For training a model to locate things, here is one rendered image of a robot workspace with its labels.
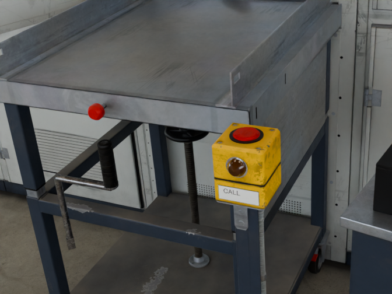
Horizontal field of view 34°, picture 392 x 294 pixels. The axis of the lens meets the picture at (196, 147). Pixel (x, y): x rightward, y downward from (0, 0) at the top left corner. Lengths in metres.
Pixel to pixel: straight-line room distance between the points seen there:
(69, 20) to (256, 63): 0.58
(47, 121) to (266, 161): 1.54
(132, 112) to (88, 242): 1.11
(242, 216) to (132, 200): 1.36
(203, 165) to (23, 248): 0.72
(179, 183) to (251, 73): 1.03
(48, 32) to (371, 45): 0.83
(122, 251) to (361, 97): 0.83
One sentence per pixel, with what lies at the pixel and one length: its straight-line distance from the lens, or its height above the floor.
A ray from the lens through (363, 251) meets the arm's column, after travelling 1.05.
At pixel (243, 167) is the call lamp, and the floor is 0.87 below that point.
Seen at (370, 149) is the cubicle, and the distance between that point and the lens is 1.86.
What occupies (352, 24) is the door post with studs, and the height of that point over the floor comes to 0.79.
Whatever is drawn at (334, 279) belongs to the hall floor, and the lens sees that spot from 2.06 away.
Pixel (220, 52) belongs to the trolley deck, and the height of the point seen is 0.85.
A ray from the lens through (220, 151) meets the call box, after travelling 0.90.
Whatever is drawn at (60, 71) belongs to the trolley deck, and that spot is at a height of 0.85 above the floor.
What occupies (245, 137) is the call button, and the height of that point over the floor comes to 0.91.
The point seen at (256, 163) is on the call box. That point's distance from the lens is 0.89.
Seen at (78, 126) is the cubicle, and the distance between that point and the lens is 2.28.
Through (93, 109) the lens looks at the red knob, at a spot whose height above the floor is 0.83.
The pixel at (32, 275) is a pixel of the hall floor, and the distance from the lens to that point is 2.22.
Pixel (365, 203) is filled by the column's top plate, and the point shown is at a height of 0.75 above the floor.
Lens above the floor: 1.32
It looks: 28 degrees down
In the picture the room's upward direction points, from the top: 5 degrees counter-clockwise
